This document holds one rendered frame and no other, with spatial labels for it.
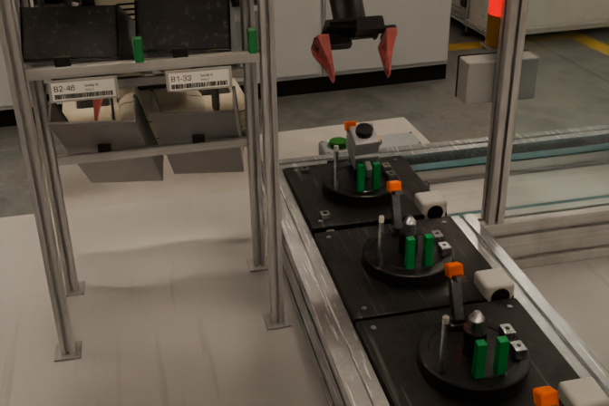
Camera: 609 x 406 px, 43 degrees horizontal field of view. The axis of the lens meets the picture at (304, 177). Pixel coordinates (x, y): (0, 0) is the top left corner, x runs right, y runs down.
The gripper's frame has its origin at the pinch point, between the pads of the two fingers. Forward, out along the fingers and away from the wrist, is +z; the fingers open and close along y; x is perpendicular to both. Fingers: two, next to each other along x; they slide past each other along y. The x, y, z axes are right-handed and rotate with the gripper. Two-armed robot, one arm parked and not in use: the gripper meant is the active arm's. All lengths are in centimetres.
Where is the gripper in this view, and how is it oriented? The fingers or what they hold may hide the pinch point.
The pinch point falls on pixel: (360, 74)
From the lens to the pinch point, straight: 134.6
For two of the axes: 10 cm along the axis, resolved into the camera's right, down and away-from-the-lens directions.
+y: 9.8, -1.1, 1.7
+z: 1.6, 9.5, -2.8
